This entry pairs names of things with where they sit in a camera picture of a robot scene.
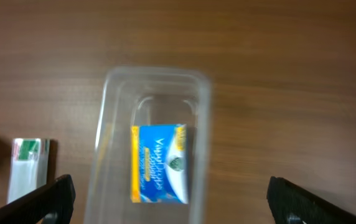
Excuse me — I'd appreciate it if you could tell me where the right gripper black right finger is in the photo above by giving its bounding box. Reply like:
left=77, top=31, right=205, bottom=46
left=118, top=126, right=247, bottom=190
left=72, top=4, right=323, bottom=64
left=266, top=176, right=356, bottom=224

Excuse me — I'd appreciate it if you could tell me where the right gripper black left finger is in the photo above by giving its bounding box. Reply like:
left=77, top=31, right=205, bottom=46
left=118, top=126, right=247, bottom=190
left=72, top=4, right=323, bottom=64
left=0, top=174, right=75, bottom=223

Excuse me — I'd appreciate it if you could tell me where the white green medicine box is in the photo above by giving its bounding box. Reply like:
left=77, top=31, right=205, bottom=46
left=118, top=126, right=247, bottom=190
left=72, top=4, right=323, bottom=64
left=7, top=138, right=50, bottom=203

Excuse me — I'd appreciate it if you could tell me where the blue VapoDrops box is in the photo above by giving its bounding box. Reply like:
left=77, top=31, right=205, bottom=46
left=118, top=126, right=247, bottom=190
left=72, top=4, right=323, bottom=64
left=129, top=124, right=189, bottom=205

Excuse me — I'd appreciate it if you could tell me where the clear plastic container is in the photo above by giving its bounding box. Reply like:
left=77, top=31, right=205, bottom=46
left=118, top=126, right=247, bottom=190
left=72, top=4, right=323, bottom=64
left=83, top=65, right=213, bottom=224

